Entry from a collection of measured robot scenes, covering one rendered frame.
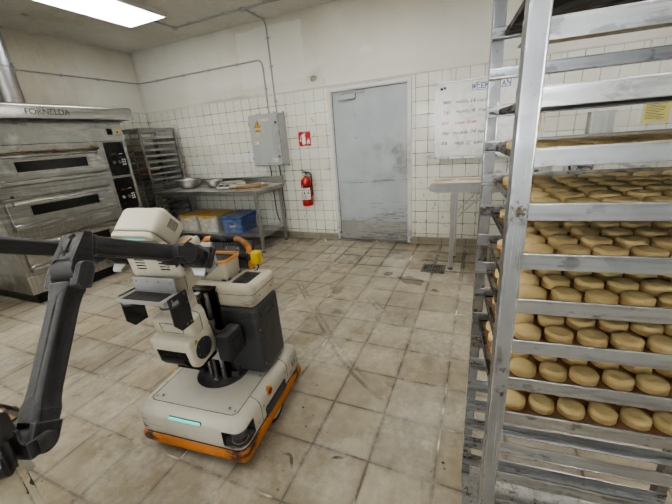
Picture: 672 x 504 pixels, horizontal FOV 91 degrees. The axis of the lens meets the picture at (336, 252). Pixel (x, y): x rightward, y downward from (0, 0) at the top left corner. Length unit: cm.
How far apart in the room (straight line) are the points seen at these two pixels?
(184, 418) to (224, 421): 22
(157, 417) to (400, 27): 432
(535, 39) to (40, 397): 114
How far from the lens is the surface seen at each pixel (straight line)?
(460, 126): 437
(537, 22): 62
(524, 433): 151
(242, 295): 170
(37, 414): 102
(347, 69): 472
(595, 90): 66
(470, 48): 445
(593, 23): 66
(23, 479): 125
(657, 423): 99
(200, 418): 185
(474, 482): 167
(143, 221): 147
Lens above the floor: 147
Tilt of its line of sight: 19 degrees down
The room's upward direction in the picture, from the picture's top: 5 degrees counter-clockwise
